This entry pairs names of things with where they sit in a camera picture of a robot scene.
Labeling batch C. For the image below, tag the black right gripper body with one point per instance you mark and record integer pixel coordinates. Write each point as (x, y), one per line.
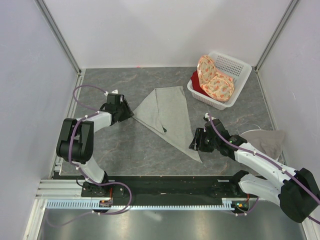
(206, 143)

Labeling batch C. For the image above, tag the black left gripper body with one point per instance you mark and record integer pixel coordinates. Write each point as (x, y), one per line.
(124, 110)

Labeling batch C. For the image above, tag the grey cloth napkin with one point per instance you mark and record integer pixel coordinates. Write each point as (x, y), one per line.
(167, 108)

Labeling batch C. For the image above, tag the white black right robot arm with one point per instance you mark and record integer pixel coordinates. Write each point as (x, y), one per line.
(295, 191)

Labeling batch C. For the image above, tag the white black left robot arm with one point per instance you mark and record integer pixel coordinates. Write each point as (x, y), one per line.
(76, 139)

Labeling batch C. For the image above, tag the floral patterned cloth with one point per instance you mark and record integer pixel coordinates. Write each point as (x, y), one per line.
(218, 85)

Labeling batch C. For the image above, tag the red cloth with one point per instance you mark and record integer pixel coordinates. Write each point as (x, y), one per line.
(196, 84)

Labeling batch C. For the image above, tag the taupe grey cloth pile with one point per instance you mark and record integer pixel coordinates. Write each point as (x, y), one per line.
(269, 142)

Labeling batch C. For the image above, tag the white plastic basket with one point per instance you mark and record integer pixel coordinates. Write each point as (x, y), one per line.
(237, 69)

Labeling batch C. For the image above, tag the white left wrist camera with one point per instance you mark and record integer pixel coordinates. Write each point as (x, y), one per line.
(112, 92)

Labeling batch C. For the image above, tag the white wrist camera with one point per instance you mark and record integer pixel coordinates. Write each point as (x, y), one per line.
(112, 92)
(207, 117)

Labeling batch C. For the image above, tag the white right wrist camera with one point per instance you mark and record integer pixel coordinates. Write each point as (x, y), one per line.
(207, 117)

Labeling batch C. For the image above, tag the slotted cable duct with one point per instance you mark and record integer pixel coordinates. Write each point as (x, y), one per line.
(87, 204)

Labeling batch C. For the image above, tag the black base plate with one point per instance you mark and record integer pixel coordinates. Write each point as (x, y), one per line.
(213, 187)

